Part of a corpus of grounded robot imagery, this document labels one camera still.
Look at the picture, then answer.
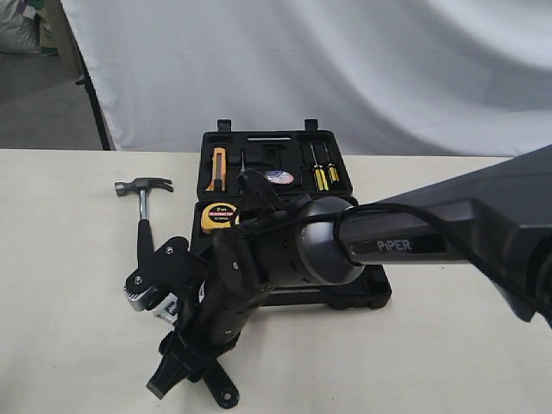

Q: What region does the orange utility knife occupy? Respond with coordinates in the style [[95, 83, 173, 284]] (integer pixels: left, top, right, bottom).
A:
[[205, 147, 227, 191]]

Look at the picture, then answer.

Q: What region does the black electrical tape roll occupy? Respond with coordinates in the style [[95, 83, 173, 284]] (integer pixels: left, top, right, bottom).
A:
[[264, 170, 295, 185]]

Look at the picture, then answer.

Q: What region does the short yellow black screwdriver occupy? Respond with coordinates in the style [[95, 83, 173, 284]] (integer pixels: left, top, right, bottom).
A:
[[323, 143, 339, 184]]

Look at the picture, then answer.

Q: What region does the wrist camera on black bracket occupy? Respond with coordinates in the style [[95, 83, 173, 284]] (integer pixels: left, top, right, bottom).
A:
[[123, 236, 208, 311]]

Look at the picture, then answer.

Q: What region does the black backdrop stand pole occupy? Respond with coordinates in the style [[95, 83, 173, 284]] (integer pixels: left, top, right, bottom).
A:
[[61, 1, 112, 151]]

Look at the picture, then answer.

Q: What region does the claw hammer black grip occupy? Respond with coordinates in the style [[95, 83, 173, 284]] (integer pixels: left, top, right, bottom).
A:
[[114, 176, 175, 260]]

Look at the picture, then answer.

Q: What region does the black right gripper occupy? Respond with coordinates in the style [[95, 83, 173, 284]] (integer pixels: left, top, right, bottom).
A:
[[147, 275, 242, 386]]

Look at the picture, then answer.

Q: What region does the yellow tape measure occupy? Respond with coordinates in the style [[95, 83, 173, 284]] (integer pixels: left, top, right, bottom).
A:
[[200, 202, 239, 235]]

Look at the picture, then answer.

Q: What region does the white backdrop cloth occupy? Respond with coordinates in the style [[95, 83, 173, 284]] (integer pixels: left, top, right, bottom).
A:
[[63, 1, 551, 156]]

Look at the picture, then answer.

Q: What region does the long yellow black screwdriver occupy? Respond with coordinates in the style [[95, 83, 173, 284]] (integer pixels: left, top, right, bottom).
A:
[[310, 144, 329, 191]]

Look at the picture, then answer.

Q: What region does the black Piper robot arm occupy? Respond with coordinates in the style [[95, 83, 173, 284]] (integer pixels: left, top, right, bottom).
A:
[[147, 147, 551, 398]]

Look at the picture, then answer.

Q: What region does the clear voltage tester screwdriver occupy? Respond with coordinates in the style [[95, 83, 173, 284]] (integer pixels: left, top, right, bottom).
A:
[[236, 148, 247, 194]]

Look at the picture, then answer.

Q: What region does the white sack in background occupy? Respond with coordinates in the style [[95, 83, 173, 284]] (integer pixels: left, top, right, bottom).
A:
[[1, 0, 40, 54]]

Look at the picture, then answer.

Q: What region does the adjustable wrench black handle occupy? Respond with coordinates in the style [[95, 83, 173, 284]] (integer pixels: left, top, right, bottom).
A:
[[152, 292, 240, 411]]

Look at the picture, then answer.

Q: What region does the black plastic tool case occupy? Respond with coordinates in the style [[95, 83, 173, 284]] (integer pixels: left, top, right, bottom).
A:
[[191, 119, 392, 310]]

